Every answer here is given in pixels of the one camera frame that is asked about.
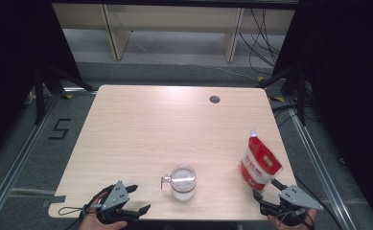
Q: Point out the red and white spouted pouch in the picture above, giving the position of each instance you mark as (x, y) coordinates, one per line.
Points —
(259, 159)

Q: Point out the dark curtain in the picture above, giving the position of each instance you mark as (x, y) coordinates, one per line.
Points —
(350, 80)
(14, 48)

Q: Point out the clear glass jar with lid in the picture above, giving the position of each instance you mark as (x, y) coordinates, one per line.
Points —
(182, 182)

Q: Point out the grey tape strip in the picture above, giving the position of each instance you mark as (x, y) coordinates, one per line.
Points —
(58, 199)

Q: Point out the beige wooden shelf unit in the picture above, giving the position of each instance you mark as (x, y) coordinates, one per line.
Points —
(120, 35)

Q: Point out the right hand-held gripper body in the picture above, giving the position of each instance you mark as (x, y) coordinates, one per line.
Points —
(297, 198)

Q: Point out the person's left hand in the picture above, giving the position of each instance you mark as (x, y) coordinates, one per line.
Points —
(89, 223)

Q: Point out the person's right hand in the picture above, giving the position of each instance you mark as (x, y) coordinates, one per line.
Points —
(302, 226)

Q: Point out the grey round table grommet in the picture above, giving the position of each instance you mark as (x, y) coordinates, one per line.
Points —
(214, 99)

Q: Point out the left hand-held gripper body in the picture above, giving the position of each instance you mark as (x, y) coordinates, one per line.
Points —
(117, 195)

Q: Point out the yellow and black floor marker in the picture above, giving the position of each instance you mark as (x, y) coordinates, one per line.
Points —
(260, 78)

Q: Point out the silver metal floor rail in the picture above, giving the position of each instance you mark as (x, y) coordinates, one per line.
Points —
(21, 156)
(318, 166)

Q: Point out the black metal stand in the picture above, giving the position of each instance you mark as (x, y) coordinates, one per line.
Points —
(39, 96)
(301, 99)

